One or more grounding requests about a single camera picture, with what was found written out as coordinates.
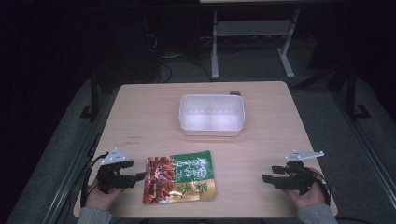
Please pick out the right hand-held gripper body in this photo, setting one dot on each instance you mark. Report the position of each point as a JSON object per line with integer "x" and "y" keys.
{"x": 298, "y": 180}

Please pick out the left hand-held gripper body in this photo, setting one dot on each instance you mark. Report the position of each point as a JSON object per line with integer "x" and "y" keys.
{"x": 109, "y": 178}

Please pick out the green and red snack packet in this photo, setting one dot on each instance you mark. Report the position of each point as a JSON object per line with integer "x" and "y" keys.
{"x": 179, "y": 177}

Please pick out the white plastic container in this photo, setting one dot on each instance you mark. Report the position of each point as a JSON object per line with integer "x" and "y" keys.
{"x": 211, "y": 115}

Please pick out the person's right hand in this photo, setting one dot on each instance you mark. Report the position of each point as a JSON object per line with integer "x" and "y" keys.
{"x": 306, "y": 197}

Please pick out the person's left hand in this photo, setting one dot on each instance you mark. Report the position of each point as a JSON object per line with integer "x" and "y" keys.
{"x": 101, "y": 199}

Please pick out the black metal stand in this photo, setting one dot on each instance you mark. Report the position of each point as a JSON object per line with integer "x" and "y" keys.
{"x": 351, "y": 93}
{"x": 93, "y": 93}

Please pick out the dark round table grommet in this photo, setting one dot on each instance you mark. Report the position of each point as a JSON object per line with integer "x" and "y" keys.
{"x": 235, "y": 92}

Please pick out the white metal desk frame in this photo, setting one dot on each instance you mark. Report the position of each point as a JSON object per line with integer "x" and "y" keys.
{"x": 249, "y": 28}

